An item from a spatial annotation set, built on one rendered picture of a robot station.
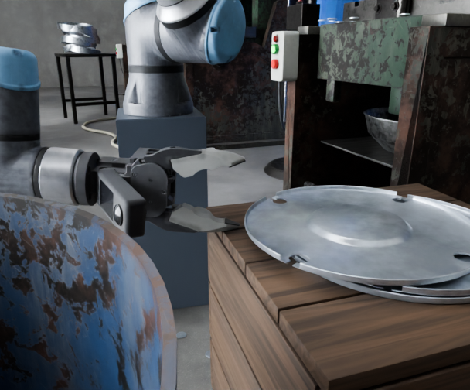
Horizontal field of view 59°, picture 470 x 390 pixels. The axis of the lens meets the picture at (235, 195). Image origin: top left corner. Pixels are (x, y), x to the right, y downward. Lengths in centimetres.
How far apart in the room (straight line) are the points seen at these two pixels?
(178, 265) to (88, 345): 65
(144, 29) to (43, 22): 664
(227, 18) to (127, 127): 28
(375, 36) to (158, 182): 71
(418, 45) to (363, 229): 46
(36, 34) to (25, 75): 692
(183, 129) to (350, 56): 50
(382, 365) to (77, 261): 24
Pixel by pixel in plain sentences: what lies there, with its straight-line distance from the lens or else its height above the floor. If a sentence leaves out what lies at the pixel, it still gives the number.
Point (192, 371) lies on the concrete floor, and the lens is 87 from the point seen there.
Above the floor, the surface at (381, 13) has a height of 66.
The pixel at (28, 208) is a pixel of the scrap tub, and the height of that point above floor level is 47.
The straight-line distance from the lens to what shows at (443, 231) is 57.
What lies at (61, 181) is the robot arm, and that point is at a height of 43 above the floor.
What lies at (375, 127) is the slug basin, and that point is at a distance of 120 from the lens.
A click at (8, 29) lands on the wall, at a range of 753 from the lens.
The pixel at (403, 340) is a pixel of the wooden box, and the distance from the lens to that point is 40.
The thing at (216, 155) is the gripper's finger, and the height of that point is 46.
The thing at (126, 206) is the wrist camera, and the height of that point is 42.
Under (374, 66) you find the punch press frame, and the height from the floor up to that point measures 54.
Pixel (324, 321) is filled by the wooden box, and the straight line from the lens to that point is 40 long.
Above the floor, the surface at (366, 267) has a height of 37.
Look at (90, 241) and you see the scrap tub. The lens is 29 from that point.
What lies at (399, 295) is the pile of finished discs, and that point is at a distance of 44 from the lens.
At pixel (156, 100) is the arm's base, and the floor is 48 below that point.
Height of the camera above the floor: 58
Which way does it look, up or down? 19 degrees down
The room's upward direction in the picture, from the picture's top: straight up
